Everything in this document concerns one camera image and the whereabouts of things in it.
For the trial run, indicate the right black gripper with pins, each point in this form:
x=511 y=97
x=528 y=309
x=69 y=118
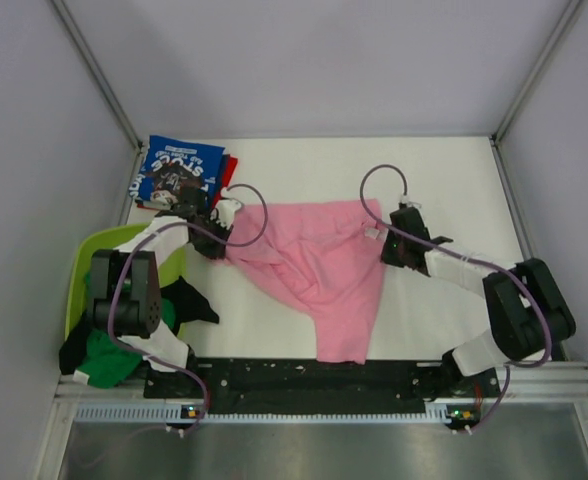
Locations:
x=387 y=256

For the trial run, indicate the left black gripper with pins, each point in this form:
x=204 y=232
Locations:
x=214 y=252

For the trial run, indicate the pink t shirt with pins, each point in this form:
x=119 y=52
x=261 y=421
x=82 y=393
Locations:
x=321 y=259

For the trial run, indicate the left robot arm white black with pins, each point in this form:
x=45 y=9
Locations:
x=137 y=315

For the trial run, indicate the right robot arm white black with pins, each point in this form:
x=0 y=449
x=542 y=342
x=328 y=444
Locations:
x=526 y=310

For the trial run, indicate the black t shirt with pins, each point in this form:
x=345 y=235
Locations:
x=181 y=303

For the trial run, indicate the folded blue printed t shirt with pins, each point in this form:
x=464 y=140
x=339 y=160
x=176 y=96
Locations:
x=172 y=167

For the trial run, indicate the folded red t shirt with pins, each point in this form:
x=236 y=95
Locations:
x=227 y=168

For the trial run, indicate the lime green plastic bin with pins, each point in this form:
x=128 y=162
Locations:
x=174 y=267

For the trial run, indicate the green t shirt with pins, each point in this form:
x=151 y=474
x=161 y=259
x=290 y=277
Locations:
x=103 y=364

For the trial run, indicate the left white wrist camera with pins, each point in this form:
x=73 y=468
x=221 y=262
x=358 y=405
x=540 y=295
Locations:
x=225 y=211

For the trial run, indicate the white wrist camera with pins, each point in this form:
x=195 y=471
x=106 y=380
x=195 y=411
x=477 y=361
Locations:
x=406 y=202
x=225 y=211

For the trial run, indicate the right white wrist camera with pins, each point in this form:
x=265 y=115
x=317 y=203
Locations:
x=406 y=202

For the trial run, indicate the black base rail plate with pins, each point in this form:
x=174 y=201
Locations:
x=301 y=386

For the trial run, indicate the grey slotted cable duct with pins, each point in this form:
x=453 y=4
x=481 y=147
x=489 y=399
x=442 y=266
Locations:
x=143 y=413

